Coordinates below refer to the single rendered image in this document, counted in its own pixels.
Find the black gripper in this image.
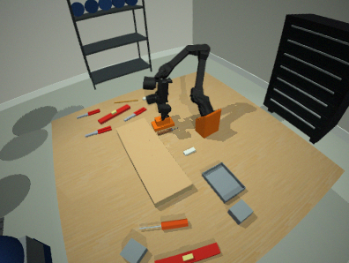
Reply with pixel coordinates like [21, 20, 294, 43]
[156, 91, 171, 121]

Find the orange-handled awl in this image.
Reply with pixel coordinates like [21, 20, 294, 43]
[139, 219, 189, 229]

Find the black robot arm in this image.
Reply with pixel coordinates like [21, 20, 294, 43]
[143, 44, 215, 116]

